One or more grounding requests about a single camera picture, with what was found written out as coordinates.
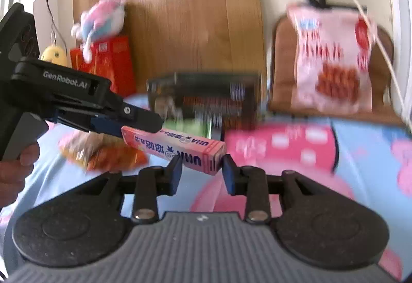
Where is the person's left hand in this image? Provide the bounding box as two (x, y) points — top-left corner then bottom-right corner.
(0, 142), (40, 208)

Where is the wooden headboard panel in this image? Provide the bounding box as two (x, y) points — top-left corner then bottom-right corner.
(73, 0), (266, 92)

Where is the black sheep-print storage box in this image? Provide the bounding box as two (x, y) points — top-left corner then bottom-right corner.
(147, 72), (262, 131)

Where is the pink blue plush toy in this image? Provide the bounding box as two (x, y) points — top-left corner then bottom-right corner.
(71, 0), (126, 64)

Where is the mixed snack packet pile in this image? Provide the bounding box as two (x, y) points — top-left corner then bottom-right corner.
(59, 130), (105, 170)

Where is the pink candy stick box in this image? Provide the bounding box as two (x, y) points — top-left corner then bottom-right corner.
(122, 126), (226, 176)

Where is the pink snack bag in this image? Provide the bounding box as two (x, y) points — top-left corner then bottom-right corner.
(287, 6), (377, 114)

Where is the red gift bag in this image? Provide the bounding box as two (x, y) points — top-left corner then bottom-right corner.
(70, 36), (137, 98)

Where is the orange red snack packet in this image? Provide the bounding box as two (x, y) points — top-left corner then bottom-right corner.
(87, 144), (149, 174)

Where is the Peppa Pig blue blanket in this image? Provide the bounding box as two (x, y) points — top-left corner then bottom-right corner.
(0, 93), (412, 282)

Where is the yellow plush duck toy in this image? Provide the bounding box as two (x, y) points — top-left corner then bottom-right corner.
(40, 45), (71, 68)

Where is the green snack packet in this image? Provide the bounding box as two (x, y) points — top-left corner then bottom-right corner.
(164, 119), (212, 139)

